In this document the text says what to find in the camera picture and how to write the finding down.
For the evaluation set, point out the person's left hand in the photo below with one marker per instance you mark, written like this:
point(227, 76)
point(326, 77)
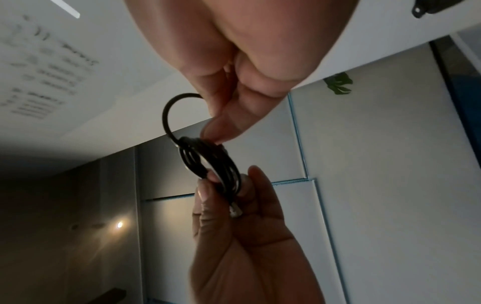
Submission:
point(244, 261)

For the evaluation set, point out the person's right hand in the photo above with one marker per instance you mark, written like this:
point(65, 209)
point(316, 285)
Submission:
point(244, 44)

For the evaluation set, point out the large leafy green plant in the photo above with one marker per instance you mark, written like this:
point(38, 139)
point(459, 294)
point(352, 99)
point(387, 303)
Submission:
point(338, 84)

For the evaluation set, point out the ceiling pendant lamp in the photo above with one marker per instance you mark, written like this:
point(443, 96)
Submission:
point(119, 224)

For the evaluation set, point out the black tumbler with lid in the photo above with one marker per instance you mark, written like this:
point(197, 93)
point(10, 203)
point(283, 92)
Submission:
point(436, 6)

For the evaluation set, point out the white wall whiteboard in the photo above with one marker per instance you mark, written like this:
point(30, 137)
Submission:
point(56, 59)

